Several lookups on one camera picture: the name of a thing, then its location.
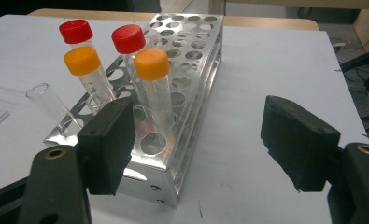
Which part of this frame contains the red cap test tube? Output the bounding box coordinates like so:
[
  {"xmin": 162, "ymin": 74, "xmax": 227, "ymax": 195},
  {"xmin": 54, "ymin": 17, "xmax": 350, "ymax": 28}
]
[
  {"xmin": 111, "ymin": 23, "xmax": 147, "ymax": 104},
  {"xmin": 58, "ymin": 19, "xmax": 94, "ymax": 49}
]

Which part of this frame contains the white floor cable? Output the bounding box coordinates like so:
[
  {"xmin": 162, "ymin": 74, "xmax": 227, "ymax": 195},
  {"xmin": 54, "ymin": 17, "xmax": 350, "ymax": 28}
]
[{"xmin": 330, "ymin": 36, "xmax": 352, "ymax": 51}]

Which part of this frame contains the black metal stand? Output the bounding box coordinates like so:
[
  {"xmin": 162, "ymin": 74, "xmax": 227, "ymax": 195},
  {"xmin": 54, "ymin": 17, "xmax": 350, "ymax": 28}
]
[{"xmin": 340, "ymin": 46, "xmax": 369, "ymax": 94}]

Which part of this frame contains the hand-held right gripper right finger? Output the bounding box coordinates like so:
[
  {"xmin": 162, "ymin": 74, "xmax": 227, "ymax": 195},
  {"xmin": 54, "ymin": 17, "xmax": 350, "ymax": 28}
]
[{"xmin": 260, "ymin": 94, "xmax": 342, "ymax": 193}]

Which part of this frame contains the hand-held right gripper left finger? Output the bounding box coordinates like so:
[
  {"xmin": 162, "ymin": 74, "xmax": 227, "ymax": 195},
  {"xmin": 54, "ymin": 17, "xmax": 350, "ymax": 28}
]
[{"xmin": 77, "ymin": 96, "xmax": 136, "ymax": 196}]

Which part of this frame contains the metal test tube rack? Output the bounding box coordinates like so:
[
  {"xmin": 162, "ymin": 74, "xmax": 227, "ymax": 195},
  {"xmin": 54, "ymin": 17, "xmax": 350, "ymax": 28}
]
[{"xmin": 43, "ymin": 12, "xmax": 225, "ymax": 209}]

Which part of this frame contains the orange cap test tube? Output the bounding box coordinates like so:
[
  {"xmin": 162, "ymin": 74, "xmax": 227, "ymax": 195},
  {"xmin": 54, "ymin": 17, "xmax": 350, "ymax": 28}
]
[
  {"xmin": 134, "ymin": 47, "xmax": 177, "ymax": 138},
  {"xmin": 63, "ymin": 46, "xmax": 117, "ymax": 104}
]

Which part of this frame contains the white table cover board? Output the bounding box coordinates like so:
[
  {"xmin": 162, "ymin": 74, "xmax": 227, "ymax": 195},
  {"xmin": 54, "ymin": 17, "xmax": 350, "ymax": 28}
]
[{"xmin": 0, "ymin": 13, "xmax": 368, "ymax": 224}]

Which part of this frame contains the black cabinet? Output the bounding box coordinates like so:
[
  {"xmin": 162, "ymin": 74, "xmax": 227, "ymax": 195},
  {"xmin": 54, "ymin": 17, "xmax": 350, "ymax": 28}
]
[{"xmin": 0, "ymin": 0, "xmax": 162, "ymax": 23}]

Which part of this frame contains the wooden table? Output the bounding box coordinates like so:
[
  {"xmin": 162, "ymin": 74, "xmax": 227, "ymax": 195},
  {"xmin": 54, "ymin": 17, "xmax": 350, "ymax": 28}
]
[{"xmin": 27, "ymin": 8, "xmax": 320, "ymax": 32}]

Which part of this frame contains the light wooden desk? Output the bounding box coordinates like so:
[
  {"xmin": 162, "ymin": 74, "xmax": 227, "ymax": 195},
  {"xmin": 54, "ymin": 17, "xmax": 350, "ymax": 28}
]
[{"xmin": 208, "ymin": 0, "xmax": 369, "ymax": 53}]

